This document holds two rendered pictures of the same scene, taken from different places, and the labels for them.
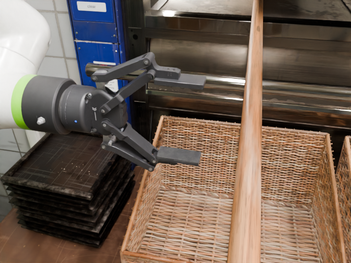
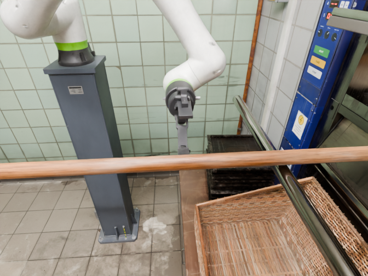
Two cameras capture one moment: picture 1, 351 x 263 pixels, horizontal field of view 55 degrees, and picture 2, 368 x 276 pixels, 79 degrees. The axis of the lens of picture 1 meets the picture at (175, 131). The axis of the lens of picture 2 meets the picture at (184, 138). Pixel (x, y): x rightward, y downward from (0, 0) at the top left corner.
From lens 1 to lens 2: 53 cm
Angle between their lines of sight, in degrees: 59
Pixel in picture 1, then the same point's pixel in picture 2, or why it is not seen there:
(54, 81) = (178, 85)
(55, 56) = (288, 97)
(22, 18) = (202, 53)
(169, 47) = (354, 130)
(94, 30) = (308, 89)
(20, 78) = (177, 78)
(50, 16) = (298, 71)
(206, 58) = not seen: outside the picture
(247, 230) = (78, 161)
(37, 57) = (201, 75)
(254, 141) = (156, 159)
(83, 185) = not seen: hidden behind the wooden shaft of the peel
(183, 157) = not seen: hidden behind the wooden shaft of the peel
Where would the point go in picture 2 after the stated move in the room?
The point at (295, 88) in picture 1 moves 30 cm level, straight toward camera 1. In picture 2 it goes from (294, 197) to (128, 184)
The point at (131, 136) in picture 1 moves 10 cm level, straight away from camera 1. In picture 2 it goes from (180, 130) to (211, 122)
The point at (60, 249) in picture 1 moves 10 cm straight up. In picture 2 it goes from (202, 187) to (203, 173)
